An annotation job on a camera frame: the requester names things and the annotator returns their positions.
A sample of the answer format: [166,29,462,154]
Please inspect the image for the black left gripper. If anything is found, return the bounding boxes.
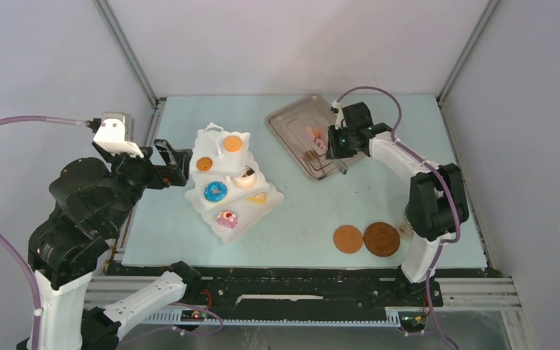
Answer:
[97,135,194,231]

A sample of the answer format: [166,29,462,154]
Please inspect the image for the orange cookie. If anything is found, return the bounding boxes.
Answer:
[223,135,243,152]
[195,157,214,172]

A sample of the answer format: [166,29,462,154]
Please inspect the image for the pink-tipped metal tongs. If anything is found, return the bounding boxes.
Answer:
[306,126,348,175]

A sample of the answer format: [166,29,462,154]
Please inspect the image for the blue frosted donut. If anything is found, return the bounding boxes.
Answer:
[203,181,228,203]

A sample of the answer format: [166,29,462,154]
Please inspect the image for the orange cookie front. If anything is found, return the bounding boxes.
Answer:
[223,135,243,152]

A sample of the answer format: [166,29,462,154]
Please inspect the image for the pink swiss roll cake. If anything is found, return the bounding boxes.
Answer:
[217,210,238,229]

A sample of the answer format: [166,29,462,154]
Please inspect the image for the white chocolate donut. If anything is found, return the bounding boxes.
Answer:
[232,166,257,188]

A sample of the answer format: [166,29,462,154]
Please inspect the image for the yellow cake slice with cherry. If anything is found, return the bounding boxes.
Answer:
[246,192,268,204]

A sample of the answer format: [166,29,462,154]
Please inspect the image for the light brown coaster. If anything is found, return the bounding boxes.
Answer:
[332,225,363,254]

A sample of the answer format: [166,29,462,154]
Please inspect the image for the dark brown wooden saucer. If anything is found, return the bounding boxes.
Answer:
[364,222,400,257]

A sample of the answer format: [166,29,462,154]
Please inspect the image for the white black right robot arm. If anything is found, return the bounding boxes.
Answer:
[326,101,469,305]

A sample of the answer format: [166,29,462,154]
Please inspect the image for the white spare arm link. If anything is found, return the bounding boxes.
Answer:
[81,272,187,349]

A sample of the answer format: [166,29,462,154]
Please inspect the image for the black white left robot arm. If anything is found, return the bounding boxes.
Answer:
[19,139,201,349]

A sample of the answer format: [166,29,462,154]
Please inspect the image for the stainless steel tray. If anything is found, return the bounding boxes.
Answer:
[266,94,338,181]

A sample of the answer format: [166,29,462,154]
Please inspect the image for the white three-tier dessert stand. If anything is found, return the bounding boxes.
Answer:
[184,122,285,244]

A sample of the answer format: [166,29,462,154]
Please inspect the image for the green interior floral mug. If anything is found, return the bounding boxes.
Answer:
[396,215,414,241]

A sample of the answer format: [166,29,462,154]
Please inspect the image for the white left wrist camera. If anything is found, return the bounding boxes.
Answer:
[93,112,144,158]

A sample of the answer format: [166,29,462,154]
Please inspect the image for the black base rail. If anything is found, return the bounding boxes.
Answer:
[101,262,446,324]

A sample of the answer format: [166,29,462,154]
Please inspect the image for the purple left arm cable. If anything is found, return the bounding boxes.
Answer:
[0,115,95,350]

